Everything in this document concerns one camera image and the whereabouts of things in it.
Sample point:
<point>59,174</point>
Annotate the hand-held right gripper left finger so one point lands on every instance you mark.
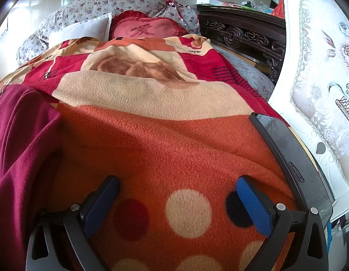
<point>102,203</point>

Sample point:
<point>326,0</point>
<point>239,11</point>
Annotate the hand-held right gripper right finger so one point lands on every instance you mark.
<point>253,206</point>

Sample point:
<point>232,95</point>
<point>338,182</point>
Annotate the maroon knit garment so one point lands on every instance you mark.
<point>19,146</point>

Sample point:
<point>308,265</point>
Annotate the black smartphone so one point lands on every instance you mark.
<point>287,146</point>

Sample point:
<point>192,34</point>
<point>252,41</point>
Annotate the red and orange printed blanket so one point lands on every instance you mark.
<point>163,146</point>

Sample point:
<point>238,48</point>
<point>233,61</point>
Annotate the floral bed sheet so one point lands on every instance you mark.
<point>248,73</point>

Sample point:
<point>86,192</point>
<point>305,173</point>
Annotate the dark carved wooden headboard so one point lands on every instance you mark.
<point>242,34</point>

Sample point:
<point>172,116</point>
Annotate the white pillow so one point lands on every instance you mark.
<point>78,31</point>

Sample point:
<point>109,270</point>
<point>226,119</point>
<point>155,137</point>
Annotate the red heart-shaped cushion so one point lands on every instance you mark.
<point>146,28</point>

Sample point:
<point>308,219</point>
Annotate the red plastic bag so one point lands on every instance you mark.
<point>279,10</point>

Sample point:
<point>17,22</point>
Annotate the clear plastic bags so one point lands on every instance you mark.
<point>259,7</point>

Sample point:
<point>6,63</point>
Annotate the floral quilt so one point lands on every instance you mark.
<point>106,2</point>

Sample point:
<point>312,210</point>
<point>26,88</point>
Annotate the flat white box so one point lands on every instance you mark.
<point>214,1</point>

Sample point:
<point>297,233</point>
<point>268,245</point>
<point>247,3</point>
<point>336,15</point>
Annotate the red patterned bag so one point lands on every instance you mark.
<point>170,1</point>

